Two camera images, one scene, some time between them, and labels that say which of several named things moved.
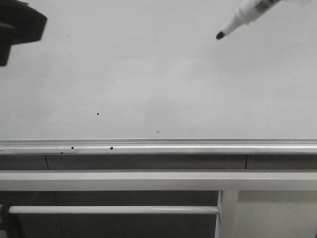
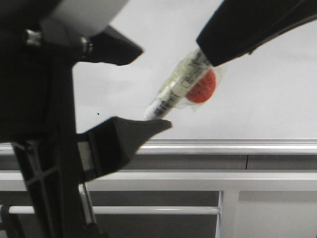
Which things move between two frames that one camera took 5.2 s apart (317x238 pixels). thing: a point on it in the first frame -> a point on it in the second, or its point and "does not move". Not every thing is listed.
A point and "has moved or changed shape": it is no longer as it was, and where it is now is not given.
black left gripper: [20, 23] -> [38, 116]
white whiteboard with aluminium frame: [152, 77] does not move
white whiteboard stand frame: [228, 183] does not move
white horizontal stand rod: [112, 209] does not move
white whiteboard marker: [246, 14] has moved or changed shape
